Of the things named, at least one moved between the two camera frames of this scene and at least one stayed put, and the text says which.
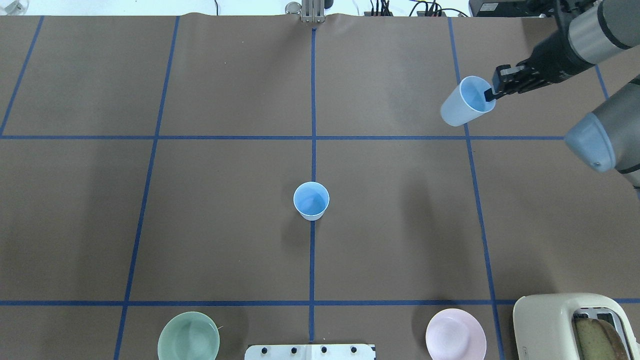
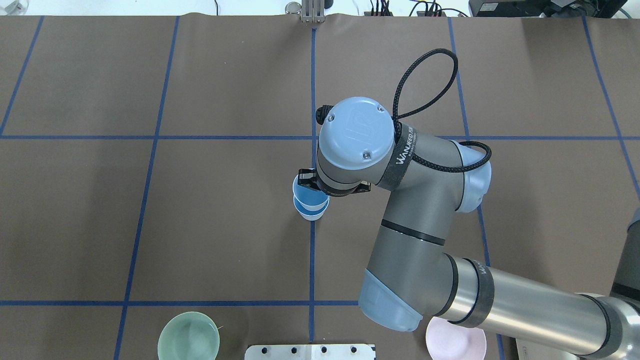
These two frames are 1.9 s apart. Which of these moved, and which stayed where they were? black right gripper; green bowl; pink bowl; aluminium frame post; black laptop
Moved: black right gripper
Stayed: aluminium frame post; green bowl; black laptop; pink bowl
